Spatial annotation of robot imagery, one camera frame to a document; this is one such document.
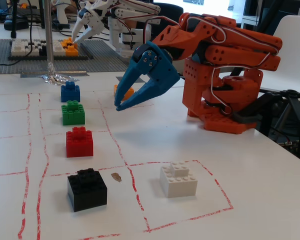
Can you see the small circuit board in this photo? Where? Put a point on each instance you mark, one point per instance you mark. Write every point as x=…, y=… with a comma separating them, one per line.
x=290, y=145

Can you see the orange lego block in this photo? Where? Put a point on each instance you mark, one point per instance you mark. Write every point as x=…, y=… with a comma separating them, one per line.
x=129, y=94

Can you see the black lego block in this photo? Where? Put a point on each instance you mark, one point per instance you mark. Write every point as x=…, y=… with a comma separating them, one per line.
x=87, y=195

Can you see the white chair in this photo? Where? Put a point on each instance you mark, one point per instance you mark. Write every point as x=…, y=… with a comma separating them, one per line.
x=295, y=37

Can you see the grey tape strip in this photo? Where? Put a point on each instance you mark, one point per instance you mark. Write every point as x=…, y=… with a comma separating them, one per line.
x=124, y=61
x=73, y=73

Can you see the aluminium foil sheet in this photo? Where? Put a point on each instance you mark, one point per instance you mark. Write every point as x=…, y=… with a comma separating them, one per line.
x=58, y=79

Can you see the red lego block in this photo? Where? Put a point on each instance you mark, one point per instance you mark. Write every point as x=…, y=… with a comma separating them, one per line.
x=80, y=145

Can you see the blue lego block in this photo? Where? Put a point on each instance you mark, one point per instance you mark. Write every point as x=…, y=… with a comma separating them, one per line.
x=70, y=93

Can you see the green lego block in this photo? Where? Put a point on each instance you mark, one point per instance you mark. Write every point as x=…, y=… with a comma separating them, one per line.
x=73, y=115

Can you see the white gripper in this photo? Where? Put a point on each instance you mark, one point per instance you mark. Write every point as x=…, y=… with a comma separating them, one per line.
x=88, y=18

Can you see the black device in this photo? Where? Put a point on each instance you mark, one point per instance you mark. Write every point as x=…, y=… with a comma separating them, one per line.
x=15, y=23

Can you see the white black orange lego build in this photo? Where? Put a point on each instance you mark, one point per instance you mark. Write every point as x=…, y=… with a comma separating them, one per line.
x=20, y=48

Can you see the dark office chair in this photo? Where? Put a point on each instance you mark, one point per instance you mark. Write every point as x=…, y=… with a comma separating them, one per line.
x=170, y=11

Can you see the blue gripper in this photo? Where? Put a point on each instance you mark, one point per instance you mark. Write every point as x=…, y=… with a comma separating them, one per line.
x=162, y=67

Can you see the metal pole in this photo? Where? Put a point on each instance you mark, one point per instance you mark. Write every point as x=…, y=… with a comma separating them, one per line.
x=49, y=37

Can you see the black table clamp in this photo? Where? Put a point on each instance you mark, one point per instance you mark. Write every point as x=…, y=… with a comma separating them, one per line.
x=245, y=117

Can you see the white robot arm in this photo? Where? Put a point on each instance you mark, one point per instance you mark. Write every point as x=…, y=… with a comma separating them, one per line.
x=120, y=37

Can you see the white lego block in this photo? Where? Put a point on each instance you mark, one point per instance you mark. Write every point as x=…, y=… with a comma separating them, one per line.
x=180, y=185

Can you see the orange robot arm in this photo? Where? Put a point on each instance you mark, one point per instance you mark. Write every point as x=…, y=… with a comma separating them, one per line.
x=227, y=52

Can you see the brown tape scrap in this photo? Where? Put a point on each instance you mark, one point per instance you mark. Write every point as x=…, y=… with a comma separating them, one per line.
x=116, y=177

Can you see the grey lego baseplate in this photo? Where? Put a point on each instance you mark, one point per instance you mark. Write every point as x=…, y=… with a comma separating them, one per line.
x=100, y=61

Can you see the black stand pole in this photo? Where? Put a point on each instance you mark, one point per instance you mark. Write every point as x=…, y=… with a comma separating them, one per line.
x=14, y=20

